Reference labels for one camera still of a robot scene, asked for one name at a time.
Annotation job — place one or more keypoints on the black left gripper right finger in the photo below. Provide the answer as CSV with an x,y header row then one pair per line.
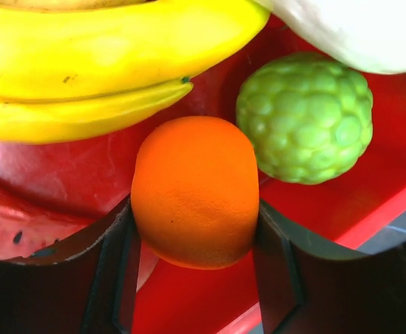
x,y
309,284

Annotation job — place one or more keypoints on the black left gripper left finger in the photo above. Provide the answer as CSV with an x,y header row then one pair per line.
x,y
85,283

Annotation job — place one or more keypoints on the orange toy fruit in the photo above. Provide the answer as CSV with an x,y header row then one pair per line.
x,y
195,192

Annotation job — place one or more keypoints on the green custard apple toy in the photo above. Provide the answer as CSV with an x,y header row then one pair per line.
x,y
309,118

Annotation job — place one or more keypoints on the watermelon slice toy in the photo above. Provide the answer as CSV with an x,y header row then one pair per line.
x,y
26,227

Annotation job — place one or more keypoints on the red plastic fruit tray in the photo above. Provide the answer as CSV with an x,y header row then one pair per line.
x,y
93,176

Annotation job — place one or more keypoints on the black grid cutting mat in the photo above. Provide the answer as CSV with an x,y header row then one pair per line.
x,y
389,236

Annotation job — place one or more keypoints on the yellow banana bunch toy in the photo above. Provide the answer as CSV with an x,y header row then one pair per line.
x,y
79,74

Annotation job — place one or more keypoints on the white radish toy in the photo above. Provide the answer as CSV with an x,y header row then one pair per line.
x,y
366,35

